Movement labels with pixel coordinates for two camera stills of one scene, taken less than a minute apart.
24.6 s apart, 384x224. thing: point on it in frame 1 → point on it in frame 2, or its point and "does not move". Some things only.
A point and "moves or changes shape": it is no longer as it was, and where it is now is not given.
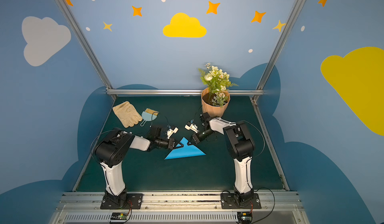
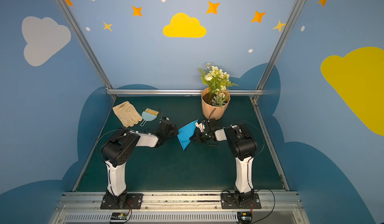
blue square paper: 187,150 moves or changes shape
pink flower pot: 215,104 does not move
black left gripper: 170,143 → 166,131
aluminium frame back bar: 179,92 does not move
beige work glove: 127,115 does not move
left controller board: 119,217 does not move
